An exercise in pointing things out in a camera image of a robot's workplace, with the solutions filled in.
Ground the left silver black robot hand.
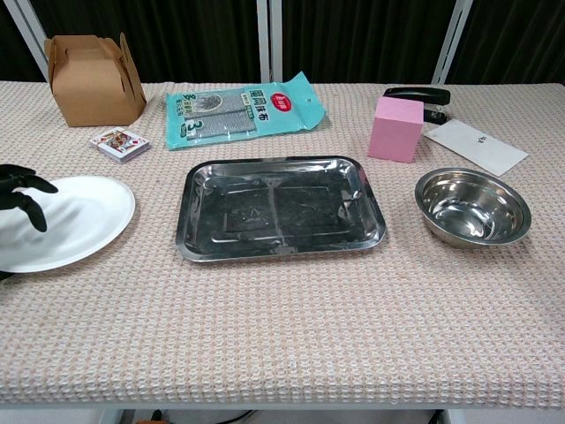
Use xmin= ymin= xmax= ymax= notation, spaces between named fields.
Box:
xmin=0 ymin=163 xmax=59 ymax=233

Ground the white round plate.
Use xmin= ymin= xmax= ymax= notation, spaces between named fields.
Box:
xmin=0 ymin=175 xmax=137 ymax=274

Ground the stainless steel bowl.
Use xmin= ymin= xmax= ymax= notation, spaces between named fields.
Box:
xmin=414 ymin=167 xmax=532 ymax=247

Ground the rectangular metal tray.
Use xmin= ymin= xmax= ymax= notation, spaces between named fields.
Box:
xmin=175 ymin=155 xmax=388 ymax=263

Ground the deck of playing cards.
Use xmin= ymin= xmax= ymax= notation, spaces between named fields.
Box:
xmin=89 ymin=126 xmax=152 ymax=164

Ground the brown cardboard gable box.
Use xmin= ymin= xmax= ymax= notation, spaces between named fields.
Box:
xmin=43 ymin=32 xmax=147 ymax=128

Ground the black curtain panel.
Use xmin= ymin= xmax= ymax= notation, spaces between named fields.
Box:
xmin=0 ymin=11 xmax=46 ymax=83
xmin=30 ymin=0 xmax=262 ymax=84
xmin=281 ymin=0 xmax=456 ymax=85
xmin=444 ymin=0 xmax=565 ymax=86

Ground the teal cleaning cloth package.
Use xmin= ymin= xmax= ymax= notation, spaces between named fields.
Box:
xmin=164 ymin=71 xmax=328 ymax=152

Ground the beige waffle tablecloth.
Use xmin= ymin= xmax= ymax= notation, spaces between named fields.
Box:
xmin=0 ymin=80 xmax=565 ymax=410

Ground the pink cube block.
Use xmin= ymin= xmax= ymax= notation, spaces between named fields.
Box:
xmin=367 ymin=95 xmax=426 ymax=164

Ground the black stapler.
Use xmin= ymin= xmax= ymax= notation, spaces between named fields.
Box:
xmin=382 ymin=86 xmax=452 ymax=125

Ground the white envelope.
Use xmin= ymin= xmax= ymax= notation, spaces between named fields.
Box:
xmin=424 ymin=118 xmax=530 ymax=178

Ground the grey metal frame post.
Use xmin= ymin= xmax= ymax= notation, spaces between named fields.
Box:
xmin=430 ymin=0 xmax=477 ymax=86
xmin=0 ymin=0 xmax=50 ymax=83
xmin=257 ymin=0 xmax=283 ymax=84

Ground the black cable bundle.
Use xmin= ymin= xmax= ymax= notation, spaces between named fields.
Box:
xmin=215 ymin=409 xmax=258 ymax=424

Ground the white table frame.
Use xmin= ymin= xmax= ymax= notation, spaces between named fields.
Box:
xmin=0 ymin=400 xmax=565 ymax=424

